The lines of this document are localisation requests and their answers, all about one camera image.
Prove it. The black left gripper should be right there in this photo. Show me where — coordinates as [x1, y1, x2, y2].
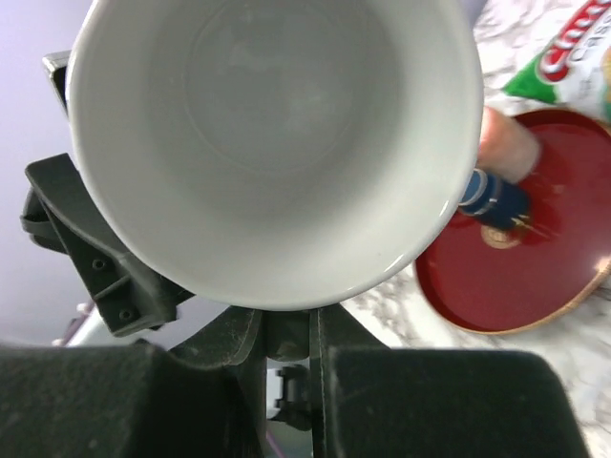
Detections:
[265, 312, 312, 431]

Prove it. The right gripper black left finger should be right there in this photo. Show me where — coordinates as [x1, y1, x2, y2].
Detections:
[1, 307, 263, 457]

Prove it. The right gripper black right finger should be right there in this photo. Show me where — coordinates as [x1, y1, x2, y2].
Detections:
[309, 304, 588, 457]

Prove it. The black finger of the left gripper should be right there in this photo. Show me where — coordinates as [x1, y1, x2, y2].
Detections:
[20, 154, 194, 337]

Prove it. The light blue white mug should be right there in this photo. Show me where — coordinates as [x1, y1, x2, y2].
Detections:
[67, 0, 483, 310]

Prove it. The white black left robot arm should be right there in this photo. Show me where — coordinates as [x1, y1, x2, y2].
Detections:
[20, 154, 313, 431]

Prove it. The dark blue mug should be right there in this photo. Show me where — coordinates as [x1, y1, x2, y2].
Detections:
[458, 168, 531, 232]

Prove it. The pink upside-down mug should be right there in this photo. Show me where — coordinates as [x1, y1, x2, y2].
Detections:
[476, 106, 541, 183]

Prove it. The red round tray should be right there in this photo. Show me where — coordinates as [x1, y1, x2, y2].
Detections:
[414, 109, 610, 335]

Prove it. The green chips bag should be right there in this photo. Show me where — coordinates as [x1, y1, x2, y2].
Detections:
[503, 1, 610, 124]

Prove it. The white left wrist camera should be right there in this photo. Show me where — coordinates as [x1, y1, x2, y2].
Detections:
[42, 50, 71, 115]

